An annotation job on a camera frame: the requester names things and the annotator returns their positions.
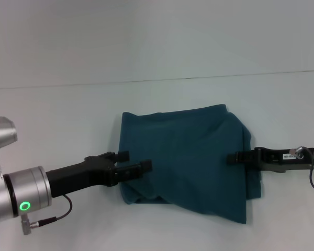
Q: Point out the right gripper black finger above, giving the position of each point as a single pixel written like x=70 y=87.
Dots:
x=240 y=158

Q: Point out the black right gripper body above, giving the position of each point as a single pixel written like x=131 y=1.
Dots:
x=277 y=158

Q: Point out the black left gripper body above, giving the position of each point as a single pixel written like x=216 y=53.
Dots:
x=81 y=175

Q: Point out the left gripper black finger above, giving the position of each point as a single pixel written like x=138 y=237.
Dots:
x=132 y=172
x=123 y=157

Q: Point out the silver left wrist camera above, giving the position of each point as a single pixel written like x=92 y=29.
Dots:
x=1 y=141

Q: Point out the teal FREE print t-shirt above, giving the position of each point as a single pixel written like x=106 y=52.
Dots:
x=188 y=157

